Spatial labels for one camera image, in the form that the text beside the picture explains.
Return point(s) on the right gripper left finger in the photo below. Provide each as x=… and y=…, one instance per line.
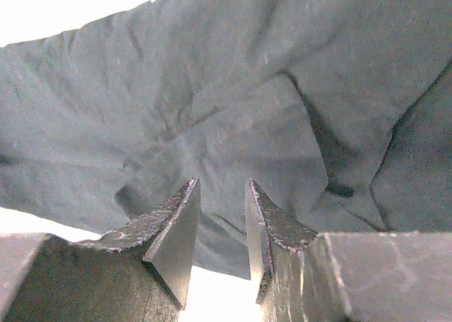
x=136, y=272

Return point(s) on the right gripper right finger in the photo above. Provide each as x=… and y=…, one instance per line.
x=298, y=274

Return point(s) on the black t shirt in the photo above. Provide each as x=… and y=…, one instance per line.
x=339, y=109

